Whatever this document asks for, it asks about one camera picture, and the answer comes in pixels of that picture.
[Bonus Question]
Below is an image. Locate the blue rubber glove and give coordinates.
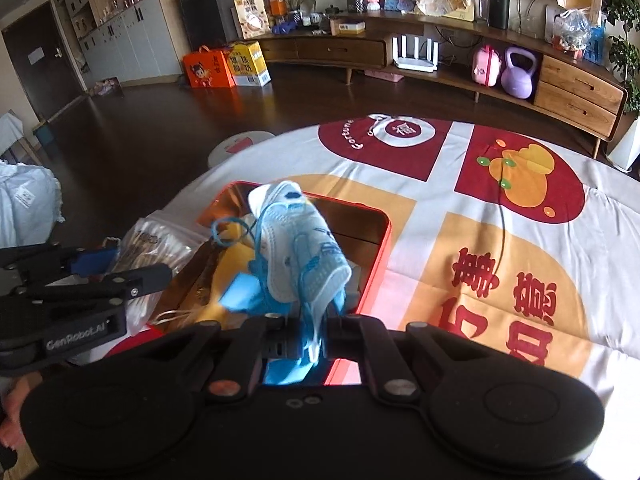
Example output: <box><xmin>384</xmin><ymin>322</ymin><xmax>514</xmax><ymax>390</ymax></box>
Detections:
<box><xmin>220</xmin><ymin>273</ymin><xmax>331</xmax><ymax>386</ymax></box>

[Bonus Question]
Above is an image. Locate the bag of cotton swabs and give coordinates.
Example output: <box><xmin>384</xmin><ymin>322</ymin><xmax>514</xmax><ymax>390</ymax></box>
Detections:
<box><xmin>106</xmin><ymin>209</ymin><xmax>212</xmax><ymax>336</ymax></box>

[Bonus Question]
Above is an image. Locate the blue printed face mask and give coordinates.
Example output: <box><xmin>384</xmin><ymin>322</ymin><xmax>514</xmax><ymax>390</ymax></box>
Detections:
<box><xmin>209</xmin><ymin>179</ymin><xmax>354</xmax><ymax>361</ymax></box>

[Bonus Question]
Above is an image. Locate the yellow rubber toy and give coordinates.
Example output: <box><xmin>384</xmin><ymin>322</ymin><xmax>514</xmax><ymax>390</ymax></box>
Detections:
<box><xmin>193</xmin><ymin>224</ymin><xmax>254</xmax><ymax>330</ymax></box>

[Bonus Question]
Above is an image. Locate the person's left hand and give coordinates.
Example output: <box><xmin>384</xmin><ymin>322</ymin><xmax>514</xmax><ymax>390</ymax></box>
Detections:
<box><xmin>0</xmin><ymin>372</ymin><xmax>42</xmax><ymax>451</ymax></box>

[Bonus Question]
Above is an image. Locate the red metal tin box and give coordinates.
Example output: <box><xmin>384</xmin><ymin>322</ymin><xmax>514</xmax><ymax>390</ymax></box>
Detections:
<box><xmin>154</xmin><ymin>179</ymin><xmax>394</xmax><ymax>386</ymax></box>

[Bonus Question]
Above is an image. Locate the printed white red tablecloth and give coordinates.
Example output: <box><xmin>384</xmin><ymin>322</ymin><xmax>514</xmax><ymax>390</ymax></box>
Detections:
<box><xmin>166</xmin><ymin>114</ymin><xmax>639</xmax><ymax>479</ymax></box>

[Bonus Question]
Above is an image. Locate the orange gift bag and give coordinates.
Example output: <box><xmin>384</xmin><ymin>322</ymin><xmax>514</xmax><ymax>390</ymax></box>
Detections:
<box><xmin>182</xmin><ymin>46</ymin><xmax>235</xmax><ymax>89</ymax></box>

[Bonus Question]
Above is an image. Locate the dark wooden door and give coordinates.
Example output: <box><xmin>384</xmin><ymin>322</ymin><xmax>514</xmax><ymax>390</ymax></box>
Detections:
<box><xmin>1</xmin><ymin>2</ymin><xmax>82</xmax><ymax>122</ymax></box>

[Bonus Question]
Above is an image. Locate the yellow carton box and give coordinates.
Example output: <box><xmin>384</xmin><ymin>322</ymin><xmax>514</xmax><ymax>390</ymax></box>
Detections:
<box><xmin>228</xmin><ymin>41</ymin><xmax>271</xmax><ymax>88</ymax></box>

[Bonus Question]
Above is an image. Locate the white wifi router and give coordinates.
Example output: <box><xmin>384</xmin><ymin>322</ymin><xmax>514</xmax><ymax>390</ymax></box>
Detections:
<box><xmin>392</xmin><ymin>35</ymin><xmax>439</xmax><ymax>74</ymax></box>

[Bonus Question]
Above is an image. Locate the black mini fridge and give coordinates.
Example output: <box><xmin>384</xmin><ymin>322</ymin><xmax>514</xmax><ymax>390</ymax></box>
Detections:
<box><xmin>179</xmin><ymin>0</ymin><xmax>239</xmax><ymax>51</ymax></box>

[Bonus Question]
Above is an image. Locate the cartoon printed snack box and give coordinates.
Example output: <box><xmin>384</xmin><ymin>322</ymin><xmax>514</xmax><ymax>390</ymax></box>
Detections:
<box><xmin>234</xmin><ymin>0</ymin><xmax>270</xmax><ymax>40</ymax></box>

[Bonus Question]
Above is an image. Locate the purple kettlebell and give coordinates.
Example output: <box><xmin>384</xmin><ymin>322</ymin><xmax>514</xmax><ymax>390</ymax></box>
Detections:
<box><xmin>500</xmin><ymin>47</ymin><xmax>537</xmax><ymax>100</ymax></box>

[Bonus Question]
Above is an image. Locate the wooden TV cabinet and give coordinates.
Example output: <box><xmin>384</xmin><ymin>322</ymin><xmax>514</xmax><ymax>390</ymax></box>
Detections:
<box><xmin>258</xmin><ymin>11</ymin><xmax>627</xmax><ymax>144</ymax></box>

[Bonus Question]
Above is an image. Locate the white plant pot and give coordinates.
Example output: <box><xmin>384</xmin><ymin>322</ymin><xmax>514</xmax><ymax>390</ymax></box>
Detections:
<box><xmin>605</xmin><ymin>117</ymin><xmax>639</xmax><ymax>174</ymax></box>

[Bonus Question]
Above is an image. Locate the black cylindrical speaker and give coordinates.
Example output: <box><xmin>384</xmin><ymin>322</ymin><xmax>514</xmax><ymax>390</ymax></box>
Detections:
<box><xmin>487</xmin><ymin>0</ymin><xmax>510</xmax><ymax>30</ymax></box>

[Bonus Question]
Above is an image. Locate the clear plastic bag of items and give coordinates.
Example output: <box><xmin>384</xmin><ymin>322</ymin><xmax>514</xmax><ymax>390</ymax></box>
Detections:
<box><xmin>552</xmin><ymin>8</ymin><xmax>605</xmax><ymax>65</ymax></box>

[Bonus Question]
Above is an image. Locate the tall green potted tree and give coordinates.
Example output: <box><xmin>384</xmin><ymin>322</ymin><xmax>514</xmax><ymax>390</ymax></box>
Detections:
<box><xmin>602</xmin><ymin>0</ymin><xmax>639</xmax><ymax>114</ymax></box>

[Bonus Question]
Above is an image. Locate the wooden wall shelf cabinet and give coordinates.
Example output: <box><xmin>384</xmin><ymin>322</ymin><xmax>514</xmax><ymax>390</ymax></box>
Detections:
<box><xmin>54</xmin><ymin>0</ymin><xmax>189</xmax><ymax>84</ymax></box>

